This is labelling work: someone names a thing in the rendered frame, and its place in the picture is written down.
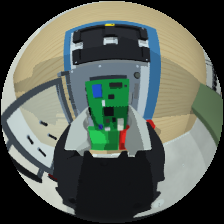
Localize green bin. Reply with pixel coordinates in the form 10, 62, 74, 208
88, 126, 119, 150

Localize red bin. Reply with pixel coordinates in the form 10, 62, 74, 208
119, 119, 155, 150

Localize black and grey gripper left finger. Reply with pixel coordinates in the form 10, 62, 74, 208
53, 107, 91, 178

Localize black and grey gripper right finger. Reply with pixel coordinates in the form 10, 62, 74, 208
124, 105, 165, 182

